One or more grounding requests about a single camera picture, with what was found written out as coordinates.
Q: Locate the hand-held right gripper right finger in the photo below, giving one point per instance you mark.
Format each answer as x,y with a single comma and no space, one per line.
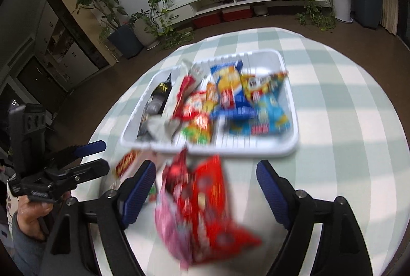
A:
274,192

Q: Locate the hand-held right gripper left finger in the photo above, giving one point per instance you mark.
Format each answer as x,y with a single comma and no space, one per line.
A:
137,192

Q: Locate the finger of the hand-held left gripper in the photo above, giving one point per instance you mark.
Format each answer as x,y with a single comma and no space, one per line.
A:
89,170
91,147

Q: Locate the small green packet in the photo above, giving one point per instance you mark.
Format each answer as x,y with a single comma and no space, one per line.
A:
152,194

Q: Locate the red and gold snack packet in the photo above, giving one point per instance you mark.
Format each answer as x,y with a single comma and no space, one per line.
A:
126,163

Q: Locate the red foil packet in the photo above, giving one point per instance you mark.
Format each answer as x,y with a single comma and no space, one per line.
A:
174,171

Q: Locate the pink packet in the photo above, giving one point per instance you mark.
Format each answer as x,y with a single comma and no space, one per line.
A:
169,224

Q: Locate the white plastic tray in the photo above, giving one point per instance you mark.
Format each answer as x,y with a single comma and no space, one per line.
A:
256,147

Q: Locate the large red chips packet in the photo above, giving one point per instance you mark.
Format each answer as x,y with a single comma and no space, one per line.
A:
211,199

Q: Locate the pale green long packet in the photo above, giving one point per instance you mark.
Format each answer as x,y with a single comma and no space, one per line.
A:
163,128

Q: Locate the black powder packet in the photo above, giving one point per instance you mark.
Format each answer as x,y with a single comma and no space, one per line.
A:
157,99

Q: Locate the blue panda packet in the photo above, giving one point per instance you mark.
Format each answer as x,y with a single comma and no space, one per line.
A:
269,109

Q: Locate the small orange packet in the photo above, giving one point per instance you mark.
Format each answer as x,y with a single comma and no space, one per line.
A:
198,130

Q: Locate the small red and white packet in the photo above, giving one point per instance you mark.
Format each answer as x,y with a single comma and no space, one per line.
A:
195,106

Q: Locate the long red packet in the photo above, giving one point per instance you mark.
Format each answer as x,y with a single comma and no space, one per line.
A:
184,90

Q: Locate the yellow and blue packet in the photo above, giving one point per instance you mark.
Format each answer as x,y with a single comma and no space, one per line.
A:
229,83

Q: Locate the person's left forearm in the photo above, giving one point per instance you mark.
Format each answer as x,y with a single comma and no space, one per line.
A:
25,252

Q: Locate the person's left hand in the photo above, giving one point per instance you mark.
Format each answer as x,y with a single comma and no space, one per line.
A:
28,218

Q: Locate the green checked tablecloth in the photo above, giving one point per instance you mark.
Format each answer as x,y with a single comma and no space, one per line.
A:
336,103

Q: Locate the tall plant in dark pot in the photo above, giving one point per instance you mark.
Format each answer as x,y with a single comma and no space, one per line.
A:
126,38

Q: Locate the plant in white ribbed pot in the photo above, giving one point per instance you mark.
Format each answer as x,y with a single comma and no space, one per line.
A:
144,32

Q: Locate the trailing pothos plant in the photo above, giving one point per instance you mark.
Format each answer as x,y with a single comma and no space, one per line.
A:
160,0

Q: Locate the red storage box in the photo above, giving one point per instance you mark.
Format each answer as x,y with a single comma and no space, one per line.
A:
206,20
236,13

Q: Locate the small white pot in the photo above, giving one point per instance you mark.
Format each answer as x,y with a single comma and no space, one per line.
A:
261,9

